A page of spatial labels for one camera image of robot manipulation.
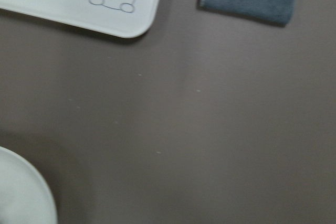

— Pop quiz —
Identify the beige round plate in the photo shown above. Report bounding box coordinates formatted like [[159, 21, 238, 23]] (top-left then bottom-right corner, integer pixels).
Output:
[[1, 147, 58, 223]]

